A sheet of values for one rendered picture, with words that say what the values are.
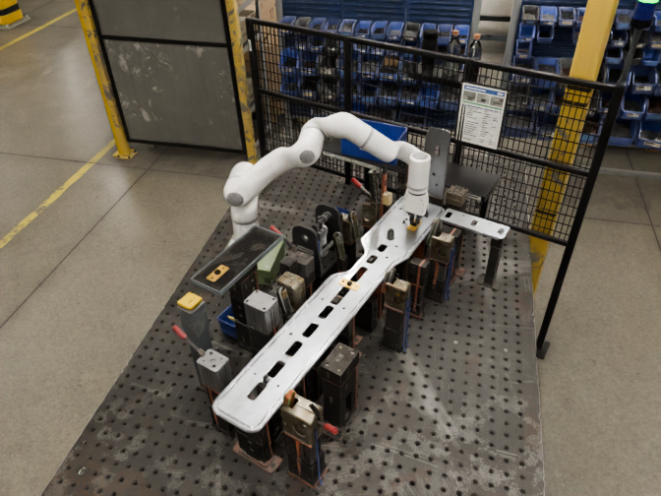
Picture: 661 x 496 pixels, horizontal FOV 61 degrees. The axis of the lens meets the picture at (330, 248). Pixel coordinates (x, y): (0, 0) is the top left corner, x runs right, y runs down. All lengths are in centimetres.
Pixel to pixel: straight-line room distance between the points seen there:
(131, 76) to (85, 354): 237
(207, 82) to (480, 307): 294
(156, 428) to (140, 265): 200
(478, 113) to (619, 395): 165
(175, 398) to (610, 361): 234
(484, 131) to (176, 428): 185
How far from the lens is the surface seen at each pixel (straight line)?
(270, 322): 200
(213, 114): 479
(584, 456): 309
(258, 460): 206
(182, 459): 213
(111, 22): 488
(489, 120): 275
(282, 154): 228
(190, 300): 195
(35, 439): 331
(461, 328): 247
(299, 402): 175
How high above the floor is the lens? 247
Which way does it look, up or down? 39 degrees down
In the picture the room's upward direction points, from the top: 2 degrees counter-clockwise
